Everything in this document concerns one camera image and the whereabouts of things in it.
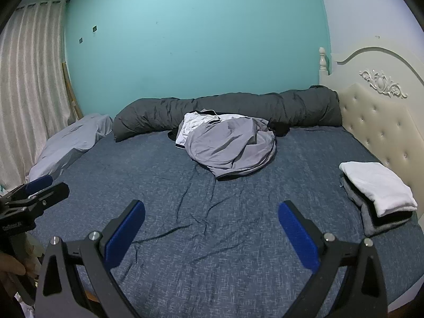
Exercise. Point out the folded black garment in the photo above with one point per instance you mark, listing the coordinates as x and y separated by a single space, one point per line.
394 217

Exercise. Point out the beige curtain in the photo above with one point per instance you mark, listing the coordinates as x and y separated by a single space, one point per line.
29 89

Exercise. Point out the light grey pillow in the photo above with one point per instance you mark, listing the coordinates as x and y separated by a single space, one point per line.
69 142

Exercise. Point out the light grey jacket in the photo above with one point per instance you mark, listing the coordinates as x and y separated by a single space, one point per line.
228 149

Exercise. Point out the person's left hand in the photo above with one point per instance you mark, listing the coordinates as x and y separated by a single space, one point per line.
10 266

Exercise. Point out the folded grey garment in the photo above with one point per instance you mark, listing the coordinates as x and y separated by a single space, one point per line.
371 225

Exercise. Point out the dark grey duvet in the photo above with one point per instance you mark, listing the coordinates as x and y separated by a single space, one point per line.
232 109

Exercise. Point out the cream bed post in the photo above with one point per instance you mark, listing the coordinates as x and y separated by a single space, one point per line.
323 61

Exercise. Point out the wooden frame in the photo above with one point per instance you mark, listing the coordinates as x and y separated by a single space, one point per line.
71 96

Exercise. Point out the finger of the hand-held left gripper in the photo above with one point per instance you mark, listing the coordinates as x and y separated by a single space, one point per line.
39 184
51 194

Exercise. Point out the cream headboard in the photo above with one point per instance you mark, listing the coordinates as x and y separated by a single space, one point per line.
374 119

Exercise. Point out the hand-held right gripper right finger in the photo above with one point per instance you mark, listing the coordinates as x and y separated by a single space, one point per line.
298 235

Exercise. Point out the white garment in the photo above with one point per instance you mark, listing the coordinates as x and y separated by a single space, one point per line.
188 127

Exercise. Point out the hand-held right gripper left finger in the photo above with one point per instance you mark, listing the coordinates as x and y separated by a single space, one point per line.
126 233

